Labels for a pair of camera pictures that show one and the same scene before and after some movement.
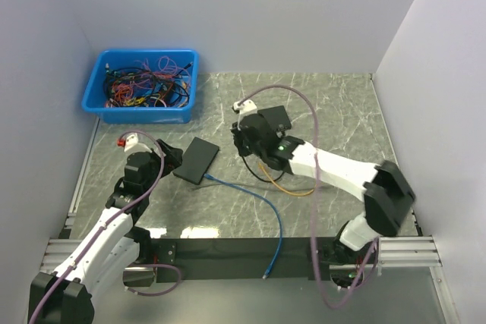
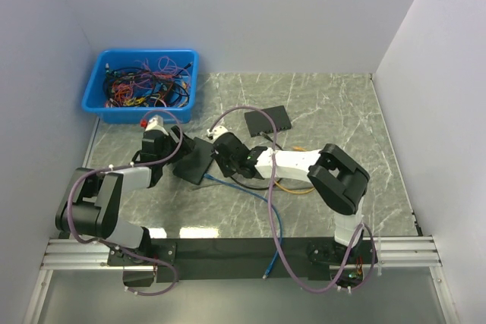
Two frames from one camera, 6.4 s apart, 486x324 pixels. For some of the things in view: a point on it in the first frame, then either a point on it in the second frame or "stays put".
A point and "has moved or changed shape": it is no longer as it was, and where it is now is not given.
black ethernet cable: (268, 181) has moved or changed shape
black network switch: (277, 116) stays put
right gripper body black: (244, 148) to (228, 168)
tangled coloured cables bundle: (143, 85) stays put
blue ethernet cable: (267, 272) stays put
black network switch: (197, 160) stays put
